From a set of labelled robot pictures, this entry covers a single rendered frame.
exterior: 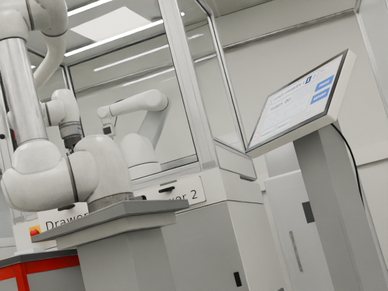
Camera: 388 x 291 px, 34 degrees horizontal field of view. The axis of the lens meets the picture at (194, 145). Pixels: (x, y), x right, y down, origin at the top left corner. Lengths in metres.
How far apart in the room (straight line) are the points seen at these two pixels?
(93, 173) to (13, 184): 0.25
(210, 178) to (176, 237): 0.29
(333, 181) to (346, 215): 0.13
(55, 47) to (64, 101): 0.35
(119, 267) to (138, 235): 0.11
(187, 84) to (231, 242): 0.71
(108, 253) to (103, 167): 0.27
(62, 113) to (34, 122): 0.57
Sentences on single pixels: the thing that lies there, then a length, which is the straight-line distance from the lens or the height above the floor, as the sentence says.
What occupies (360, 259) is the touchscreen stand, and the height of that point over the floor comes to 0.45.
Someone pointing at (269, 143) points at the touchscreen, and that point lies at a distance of 2.48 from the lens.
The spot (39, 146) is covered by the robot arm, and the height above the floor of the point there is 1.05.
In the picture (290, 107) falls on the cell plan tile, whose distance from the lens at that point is 2.50.
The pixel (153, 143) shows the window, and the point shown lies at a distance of 2.80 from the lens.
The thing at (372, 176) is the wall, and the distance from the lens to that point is 5.92.
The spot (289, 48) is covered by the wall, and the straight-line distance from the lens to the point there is 6.12.
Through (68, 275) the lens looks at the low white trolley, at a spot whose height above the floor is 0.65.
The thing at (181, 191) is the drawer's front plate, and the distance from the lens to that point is 2.71.
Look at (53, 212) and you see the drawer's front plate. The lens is 2.57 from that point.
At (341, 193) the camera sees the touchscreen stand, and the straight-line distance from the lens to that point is 2.41.
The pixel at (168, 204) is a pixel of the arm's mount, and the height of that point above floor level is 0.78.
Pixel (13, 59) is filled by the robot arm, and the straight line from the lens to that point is 2.17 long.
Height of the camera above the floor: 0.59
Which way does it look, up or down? 10 degrees up
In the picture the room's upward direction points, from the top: 14 degrees counter-clockwise
